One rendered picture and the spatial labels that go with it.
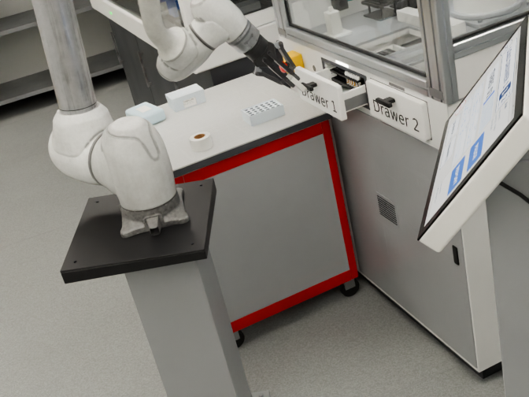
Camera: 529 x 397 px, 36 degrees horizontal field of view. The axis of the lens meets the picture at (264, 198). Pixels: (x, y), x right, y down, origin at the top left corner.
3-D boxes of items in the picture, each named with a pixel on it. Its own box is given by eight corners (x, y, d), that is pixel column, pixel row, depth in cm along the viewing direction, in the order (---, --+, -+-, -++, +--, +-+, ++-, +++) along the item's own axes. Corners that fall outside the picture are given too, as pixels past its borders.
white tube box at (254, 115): (252, 126, 269) (249, 116, 267) (242, 120, 276) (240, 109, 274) (285, 114, 272) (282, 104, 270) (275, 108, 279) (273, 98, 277)
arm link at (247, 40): (252, 20, 229) (266, 33, 232) (240, 16, 237) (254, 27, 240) (232, 46, 229) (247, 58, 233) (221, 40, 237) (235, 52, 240)
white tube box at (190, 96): (175, 113, 297) (172, 99, 295) (168, 106, 304) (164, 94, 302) (206, 102, 300) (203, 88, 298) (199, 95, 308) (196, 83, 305)
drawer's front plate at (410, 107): (426, 142, 217) (421, 104, 212) (371, 114, 241) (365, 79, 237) (431, 139, 217) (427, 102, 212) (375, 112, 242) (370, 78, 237)
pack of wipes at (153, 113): (167, 119, 293) (164, 107, 291) (144, 129, 289) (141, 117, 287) (149, 111, 304) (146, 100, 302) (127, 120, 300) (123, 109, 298)
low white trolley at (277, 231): (225, 361, 285) (168, 171, 251) (172, 284, 338) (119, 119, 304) (366, 296, 301) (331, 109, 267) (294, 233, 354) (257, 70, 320)
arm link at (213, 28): (246, 9, 236) (215, 41, 240) (208, -25, 228) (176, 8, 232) (252, 25, 227) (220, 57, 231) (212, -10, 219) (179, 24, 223)
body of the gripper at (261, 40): (246, 57, 233) (268, 75, 238) (264, 33, 233) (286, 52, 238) (236, 51, 239) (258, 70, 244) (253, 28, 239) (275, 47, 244)
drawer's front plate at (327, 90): (342, 121, 241) (336, 87, 236) (300, 98, 266) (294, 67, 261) (347, 120, 242) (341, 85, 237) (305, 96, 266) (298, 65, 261)
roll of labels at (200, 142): (201, 153, 258) (197, 142, 256) (187, 150, 263) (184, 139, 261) (217, 144, 262) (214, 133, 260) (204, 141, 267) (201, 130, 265)
